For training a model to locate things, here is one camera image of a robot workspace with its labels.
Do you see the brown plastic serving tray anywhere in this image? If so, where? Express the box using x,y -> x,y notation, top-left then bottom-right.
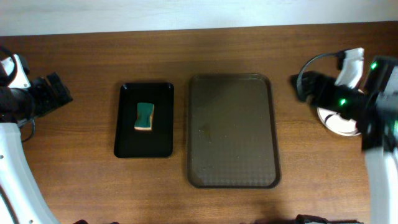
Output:
186,73 -> 281,189

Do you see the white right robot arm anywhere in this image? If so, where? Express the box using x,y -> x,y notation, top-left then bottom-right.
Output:
290,55 -> 397,223

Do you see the green and yellow sponge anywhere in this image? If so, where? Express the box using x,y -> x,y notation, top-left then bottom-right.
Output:
134,103 -> 154,131

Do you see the small black tray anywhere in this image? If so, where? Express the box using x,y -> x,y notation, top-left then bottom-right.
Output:
114,82 -> 174,158

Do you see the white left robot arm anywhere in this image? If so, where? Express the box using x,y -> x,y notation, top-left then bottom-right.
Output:
1,73 -> 73,224

